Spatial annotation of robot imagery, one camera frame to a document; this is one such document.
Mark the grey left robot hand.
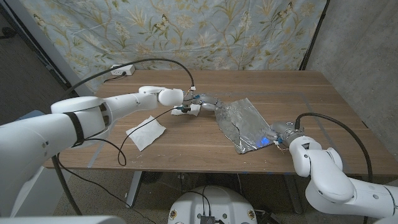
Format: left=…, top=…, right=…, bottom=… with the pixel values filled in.
left=183, top=92, right=228, bottom=112

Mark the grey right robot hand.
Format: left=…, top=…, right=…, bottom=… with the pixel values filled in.
left=262, top=120, right=305, bottom=147

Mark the aluminum foil sheet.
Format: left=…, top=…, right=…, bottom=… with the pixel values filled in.
left=214, top=97, right=276, bottom=155

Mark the white left shoulder cover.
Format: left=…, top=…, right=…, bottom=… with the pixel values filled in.
left=0, top=215, right=127, bottom=224

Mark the white right shoulder cover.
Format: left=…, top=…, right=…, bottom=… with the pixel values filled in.
left=373, top=215, right=398, bottom=224

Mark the crumpled white paper towel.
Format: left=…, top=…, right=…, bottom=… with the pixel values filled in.
left=170, top=104, right=201, bottom=118

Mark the flat white paper towel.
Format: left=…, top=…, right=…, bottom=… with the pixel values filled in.
left=126, top=115, right=167, bottom=152

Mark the grey table leg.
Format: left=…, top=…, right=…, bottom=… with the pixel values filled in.
left=125, top=170, right=144, bottom=209
left=282, top=174, right=304, bottom=215

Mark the floral printed backdrop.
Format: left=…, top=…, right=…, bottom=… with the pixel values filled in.
left=20, top=0, right=329, bottom=93

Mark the black box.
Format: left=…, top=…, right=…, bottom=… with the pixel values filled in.
left=254, top=208, right=282, bottom=224

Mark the white power strip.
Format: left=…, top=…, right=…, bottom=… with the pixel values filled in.
left=109, top=64, right=136, bottom=76

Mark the black ribbed round object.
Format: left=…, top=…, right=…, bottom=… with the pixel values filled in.
left=141, top=170, right=163, bottom=184

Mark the black backdrop pole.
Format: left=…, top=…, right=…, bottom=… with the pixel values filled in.
left=300, top=0, right=330, bottom=71

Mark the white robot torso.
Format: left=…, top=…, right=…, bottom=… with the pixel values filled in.
left=167, top=185, right=258, bottom=224

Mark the white stand panel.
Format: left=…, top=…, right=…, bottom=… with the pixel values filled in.
left=11, top=166, right=74, bottom=218

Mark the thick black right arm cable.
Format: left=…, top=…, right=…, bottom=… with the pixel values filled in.
left=294, top=112, right=374, bottom=224

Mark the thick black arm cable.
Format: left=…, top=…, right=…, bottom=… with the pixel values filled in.
left=51, top=58, right=196, bottom=217
left=294, top=112, right=374, bottom=224

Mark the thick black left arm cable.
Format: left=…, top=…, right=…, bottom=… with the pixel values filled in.
left=51, top=58, right=196, bottom=217

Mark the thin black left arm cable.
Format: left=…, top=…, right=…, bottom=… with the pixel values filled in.
left=83, top=107, right=183, bottom=167

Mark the black power strip cable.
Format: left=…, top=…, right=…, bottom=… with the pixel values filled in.
left=103, top=72, right=127, bottom=83

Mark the black torso cable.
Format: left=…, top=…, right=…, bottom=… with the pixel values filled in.
left=181, top=185, right=213, bottom=216

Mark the long black trailing cable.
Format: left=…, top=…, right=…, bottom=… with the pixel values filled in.
left=55, top=152, right=159, bottom=224

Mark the light grey slanted post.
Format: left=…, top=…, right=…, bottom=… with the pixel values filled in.
left=4, top=0, right=94, bottom=98

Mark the black wall handle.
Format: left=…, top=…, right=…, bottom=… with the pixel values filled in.
left=0, top=27, right=18, bottom=40

